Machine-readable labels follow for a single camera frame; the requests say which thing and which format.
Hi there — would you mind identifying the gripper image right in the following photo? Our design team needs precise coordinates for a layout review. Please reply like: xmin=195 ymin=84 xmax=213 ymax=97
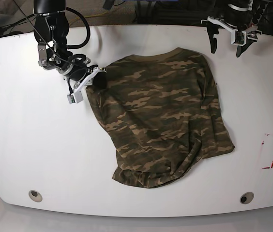
xmin=207 ymin=18 xmax=262 ymax=58

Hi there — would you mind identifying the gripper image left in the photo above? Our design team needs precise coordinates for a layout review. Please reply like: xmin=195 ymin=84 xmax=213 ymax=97
xmin=62 ymin=59 xmax=107 ymax=88

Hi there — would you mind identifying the camouflage T-shirt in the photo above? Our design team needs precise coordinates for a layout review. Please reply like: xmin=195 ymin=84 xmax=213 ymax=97
xmin=86 ymin=48 xmax=235 ymax=189

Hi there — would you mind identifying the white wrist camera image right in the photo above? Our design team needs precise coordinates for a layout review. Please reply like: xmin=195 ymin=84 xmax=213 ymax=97
xmin=201 ymin=16 xmax=262 ymax=46

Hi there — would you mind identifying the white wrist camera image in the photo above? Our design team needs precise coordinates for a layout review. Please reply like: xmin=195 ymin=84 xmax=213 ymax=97
xmin=201 ymin=16 xmax=262 ymax=46
xmin=67 ymin=67 xmax=104 ymax=104

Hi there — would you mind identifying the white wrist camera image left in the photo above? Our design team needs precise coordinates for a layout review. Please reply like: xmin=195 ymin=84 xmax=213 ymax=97
xmin=67 ymin=67 xmax=104 ymax=104

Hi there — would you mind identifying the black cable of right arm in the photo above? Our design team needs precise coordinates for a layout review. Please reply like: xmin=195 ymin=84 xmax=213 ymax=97
xmin=65 ymin=7 xmax=91 ymax=50

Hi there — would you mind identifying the left table cable grommet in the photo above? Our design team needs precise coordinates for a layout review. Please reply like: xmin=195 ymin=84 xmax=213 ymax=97
xmin=29 ymin=190 xmax=43 ymax=203

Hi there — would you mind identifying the table cable grommet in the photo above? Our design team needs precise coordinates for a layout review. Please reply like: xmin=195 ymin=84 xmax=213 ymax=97
xmin=240 ymin=192 xmax=254 ymax=204
xmin=29 ymin=190 xmax=43 ymax=203

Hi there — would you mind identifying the right table cable grommet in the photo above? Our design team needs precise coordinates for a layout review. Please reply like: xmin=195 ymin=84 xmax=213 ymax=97
xmin=240 ymin=192 xmax=254 ymax=204

